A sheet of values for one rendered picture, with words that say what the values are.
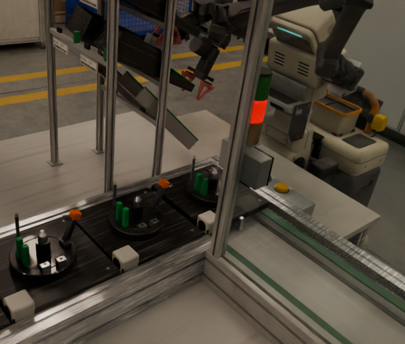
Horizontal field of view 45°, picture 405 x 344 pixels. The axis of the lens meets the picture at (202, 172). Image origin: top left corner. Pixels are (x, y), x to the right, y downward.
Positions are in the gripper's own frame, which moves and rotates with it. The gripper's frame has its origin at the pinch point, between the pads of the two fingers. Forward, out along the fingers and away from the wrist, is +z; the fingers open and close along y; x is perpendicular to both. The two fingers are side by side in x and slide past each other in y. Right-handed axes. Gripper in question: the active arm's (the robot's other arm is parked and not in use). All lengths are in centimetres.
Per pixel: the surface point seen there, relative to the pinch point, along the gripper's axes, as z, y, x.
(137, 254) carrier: 39, 61, 16
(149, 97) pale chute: 13.6, 21.5, 4.9
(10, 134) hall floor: 73, -199, 95
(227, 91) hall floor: -112, -241, 184
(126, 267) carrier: 42, 62, 17
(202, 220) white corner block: 21, 53, 25
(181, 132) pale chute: 8.7, 19.9, 21.5
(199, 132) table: -6, -14, 49
